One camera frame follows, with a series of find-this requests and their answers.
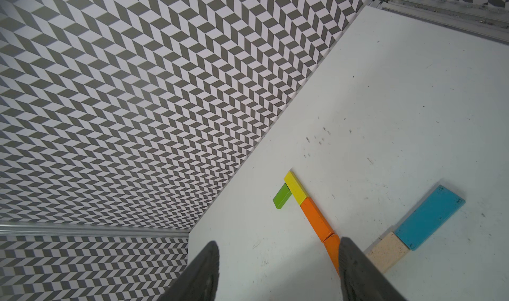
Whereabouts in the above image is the orange block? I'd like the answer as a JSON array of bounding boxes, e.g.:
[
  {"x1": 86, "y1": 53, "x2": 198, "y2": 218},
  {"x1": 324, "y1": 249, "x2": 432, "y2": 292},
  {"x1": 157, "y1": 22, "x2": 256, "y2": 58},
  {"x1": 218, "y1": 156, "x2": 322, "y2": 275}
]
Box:
[
  {"x1": 323, "y1": 233, "x2": 341, "y2": 274},
  {"x1": 300, "y1": 197, "x2": 335, "y2": 242}
]

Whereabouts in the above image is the natural wood block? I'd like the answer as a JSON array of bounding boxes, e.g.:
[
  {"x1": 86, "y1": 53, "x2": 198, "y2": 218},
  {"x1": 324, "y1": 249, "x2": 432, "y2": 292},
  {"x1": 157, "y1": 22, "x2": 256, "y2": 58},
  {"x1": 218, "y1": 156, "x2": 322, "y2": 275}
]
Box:
[{"x1": 367, "y1": 232, "x2": 410, "y2": 273}]

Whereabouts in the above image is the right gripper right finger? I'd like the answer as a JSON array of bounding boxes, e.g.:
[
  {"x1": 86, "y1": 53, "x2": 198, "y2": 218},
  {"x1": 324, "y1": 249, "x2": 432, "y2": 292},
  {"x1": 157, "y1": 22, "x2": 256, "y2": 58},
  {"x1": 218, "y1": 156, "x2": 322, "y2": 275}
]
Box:
[{"x1": 338, "y1": 237, "x2": 406, "y2": 301}]

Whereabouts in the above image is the teal block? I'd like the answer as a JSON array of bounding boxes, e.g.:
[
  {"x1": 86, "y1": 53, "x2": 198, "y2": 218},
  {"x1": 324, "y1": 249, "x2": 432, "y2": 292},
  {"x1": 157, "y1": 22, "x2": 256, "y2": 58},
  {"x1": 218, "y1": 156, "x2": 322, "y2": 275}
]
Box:
[{"x1": 394, "y1": 185, "x2": 465, "y2": 251}]

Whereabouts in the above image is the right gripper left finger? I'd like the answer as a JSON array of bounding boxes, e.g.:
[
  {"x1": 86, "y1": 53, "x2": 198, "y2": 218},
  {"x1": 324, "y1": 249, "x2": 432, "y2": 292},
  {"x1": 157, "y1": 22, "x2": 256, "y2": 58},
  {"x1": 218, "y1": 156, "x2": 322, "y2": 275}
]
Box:
[{"x1": 158, "y1": 241, "x2": 220, "y2": 301}]

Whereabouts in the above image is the green small block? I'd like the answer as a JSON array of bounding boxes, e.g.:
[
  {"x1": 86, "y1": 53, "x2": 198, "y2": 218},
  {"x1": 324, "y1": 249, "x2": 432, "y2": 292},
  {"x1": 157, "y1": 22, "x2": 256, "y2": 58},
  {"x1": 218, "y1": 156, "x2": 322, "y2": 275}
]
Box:
[{"x1": 273, "y1": 184, "x2": 292, "y2": 210}]

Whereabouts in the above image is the yellow block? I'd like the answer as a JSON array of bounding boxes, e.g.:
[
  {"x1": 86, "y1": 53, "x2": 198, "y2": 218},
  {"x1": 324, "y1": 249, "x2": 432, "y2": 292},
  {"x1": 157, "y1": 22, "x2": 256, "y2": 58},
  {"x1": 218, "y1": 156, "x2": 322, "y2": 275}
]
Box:
[{"x1": 284, "y1": 171, "x2": 308, "y2": 205}]

